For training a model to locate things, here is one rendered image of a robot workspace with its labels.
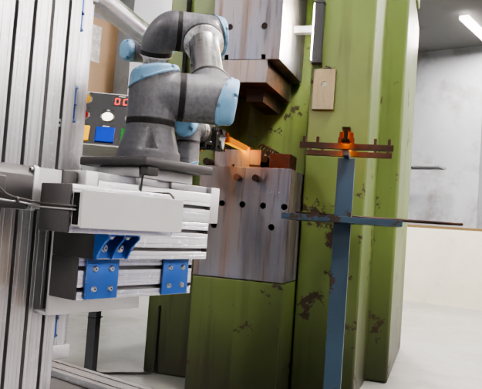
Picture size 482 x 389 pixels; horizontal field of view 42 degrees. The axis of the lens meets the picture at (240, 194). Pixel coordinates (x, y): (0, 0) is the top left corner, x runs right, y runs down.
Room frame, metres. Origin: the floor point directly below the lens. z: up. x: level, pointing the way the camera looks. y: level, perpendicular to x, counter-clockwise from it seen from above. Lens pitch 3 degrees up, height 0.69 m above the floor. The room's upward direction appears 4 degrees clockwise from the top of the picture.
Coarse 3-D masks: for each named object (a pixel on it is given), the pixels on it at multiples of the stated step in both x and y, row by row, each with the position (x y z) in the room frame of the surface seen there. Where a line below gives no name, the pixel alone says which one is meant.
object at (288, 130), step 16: (304, 48) 2.97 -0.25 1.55; (304, 64) 2.96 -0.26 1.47; (304, 80) 2.96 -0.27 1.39; (304, 96) 2.96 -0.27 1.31; (256, 112) 3.03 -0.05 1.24; (288, 112) 2.98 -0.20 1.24; (304, 112) 2.96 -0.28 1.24; (240, 128) 3.06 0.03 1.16; (256, 128) 3.03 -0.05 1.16; (272, 128) 3.01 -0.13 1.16; (288, 128) 2.98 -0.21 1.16; (304, 128) 2.96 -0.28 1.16; (256, 144) 3.03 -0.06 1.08; (272, 144) 3.00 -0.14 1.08; (288, 144) 2.98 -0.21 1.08; (304, 160) 2.95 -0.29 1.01
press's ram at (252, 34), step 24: (216, 0) 2.60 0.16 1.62; (240, 0) 2.56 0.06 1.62; (264, 0) 2.53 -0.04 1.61; (288, 0) 2.58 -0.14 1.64; (240, 24) 2.56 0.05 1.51; (264, 24) 2.53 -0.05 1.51; (288, 24) 2.61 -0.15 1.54; (240, 48) 2.56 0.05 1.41; (264, 48) 2.53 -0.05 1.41; (288, 48) 2.63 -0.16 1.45; (288, 72) 2.71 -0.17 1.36
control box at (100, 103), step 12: (96, 96) 2.61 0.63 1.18; (108, 96) 2.62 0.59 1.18; (120, 96) 2.63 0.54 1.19; (96, 108) 2.58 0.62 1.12; (108, 108) 2.59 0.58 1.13; (120, 108) 2.60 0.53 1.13; (96, 120) 2.55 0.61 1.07; (108, 120) 2.56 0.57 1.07; (120, 120) 2.57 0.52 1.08; (120, 132) 2.54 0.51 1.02; (84, 144) 2.49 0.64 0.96; (96, 144) 2.49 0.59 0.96; (108, 144) 2.50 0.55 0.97; (96, 156) 2.55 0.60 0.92
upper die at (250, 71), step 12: (228, 60) 2.57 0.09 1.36; (240, 60) 2.56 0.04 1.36; (252, 60) 2.54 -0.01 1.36; (264, 60) 2.53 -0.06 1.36; (228, 72) 2.57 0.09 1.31; (240, 72) 2.56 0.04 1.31; (252, 72) 2.54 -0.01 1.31; (264, 72) 2.52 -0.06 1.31; (276, 72) 2.66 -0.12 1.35; (240, 84) 2.59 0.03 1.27; (252, 84) 2.58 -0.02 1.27; (264, 84) 2.56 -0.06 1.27; (276, 84) 2.67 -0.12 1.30; (288, 84) 2.87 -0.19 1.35; (276, 96) 2.79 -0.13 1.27; (288, 96) 2.89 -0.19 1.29
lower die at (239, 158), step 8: (216, 152) 2.58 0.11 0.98; (224, 152) 2.57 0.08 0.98; (232, 152) 2.56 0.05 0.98; (240, 152) 2.55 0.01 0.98; (248, 152) 2.54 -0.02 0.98; (256, 152) 2.53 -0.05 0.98; (264, 152) 2.56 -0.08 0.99; (216, 160) 2.58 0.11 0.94; (224, 160) 2.57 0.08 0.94; (232, 160) 2.56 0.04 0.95; (240, 160) 2.55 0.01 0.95; (248, 160) 2.54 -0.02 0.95; (256, 160) 2.53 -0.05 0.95
